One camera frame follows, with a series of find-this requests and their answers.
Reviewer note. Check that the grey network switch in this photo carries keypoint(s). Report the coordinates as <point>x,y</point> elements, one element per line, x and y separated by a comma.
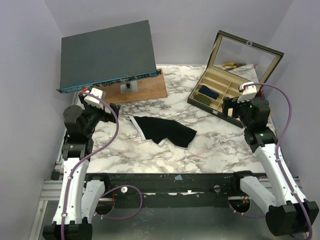
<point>104,57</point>

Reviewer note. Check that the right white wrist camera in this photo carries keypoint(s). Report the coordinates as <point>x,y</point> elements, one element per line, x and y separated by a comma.
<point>248,91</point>

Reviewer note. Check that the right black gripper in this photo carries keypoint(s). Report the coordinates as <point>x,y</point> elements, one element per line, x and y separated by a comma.
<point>230,105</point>

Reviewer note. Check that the yellow handled pliers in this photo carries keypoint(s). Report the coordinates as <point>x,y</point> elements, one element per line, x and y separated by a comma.
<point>231,66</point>

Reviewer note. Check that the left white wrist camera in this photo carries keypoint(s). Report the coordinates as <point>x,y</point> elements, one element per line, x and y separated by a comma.
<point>92,96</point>

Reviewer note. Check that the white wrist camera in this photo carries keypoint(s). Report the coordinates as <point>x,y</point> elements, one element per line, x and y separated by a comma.
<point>248,91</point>
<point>92,96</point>

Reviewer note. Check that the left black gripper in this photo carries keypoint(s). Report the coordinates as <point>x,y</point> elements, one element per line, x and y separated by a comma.
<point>106,116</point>

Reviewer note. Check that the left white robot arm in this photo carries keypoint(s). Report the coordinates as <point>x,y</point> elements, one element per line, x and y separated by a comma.
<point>75,160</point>

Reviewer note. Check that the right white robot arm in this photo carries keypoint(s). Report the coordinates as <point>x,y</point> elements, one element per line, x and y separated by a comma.
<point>287,210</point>

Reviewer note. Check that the black compartment box with lid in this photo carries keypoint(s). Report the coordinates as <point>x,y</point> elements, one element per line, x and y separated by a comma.
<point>260,62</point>

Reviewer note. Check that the rolled navy blue cloth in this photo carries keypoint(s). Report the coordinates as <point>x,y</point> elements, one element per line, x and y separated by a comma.
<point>208,92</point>

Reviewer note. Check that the black underwear white waistband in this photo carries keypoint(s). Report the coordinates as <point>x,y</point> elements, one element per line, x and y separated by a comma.
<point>160,130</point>

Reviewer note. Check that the wooden board stand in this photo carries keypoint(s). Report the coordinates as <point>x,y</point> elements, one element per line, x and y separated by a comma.
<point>139,90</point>

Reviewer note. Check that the aluminium frame extrusion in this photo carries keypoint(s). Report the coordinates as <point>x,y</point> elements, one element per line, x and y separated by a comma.
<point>51,190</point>

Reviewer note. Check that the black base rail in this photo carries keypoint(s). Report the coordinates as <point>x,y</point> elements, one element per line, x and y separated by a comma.
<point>150,190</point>

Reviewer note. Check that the rolled olive green cloth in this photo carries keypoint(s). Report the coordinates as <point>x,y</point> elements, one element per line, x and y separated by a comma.
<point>202,99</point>

